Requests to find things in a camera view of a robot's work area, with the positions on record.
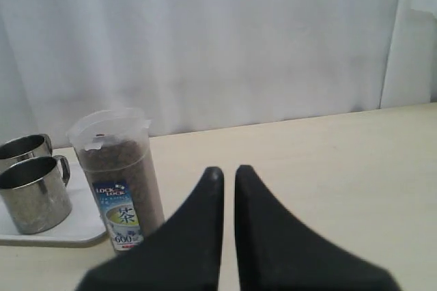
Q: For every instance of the steel mug with handle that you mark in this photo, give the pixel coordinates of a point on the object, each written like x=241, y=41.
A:
x=35, y=193

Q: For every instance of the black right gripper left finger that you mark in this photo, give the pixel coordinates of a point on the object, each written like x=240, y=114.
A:
x=183, y=254

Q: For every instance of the white plastic tray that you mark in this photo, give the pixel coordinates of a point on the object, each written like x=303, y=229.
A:
x=82, y=228

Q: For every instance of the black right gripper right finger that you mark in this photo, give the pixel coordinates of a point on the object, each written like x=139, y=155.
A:
x=276, y=251

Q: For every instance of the steel mug with pellets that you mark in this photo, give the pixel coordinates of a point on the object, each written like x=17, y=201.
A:
x=23, y=148

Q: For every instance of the clear plastic container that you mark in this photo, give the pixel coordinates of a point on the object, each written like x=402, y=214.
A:
x=113, y=150

